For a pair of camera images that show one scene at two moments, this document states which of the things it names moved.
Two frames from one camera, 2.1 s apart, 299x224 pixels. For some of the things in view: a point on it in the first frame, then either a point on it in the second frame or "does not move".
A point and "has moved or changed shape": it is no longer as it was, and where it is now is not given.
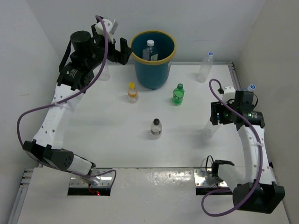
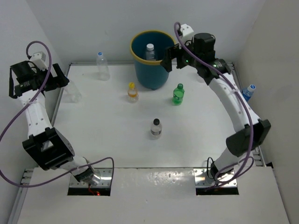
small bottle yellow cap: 132,93 does not move
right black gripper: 217,108 to 172,52
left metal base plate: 105,181 does not move
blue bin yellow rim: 153,74 does not move
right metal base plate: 202,178 does not move
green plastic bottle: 178,94 does not move
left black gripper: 119,57 to 59,81
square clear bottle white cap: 149,53 has moved or changed shape
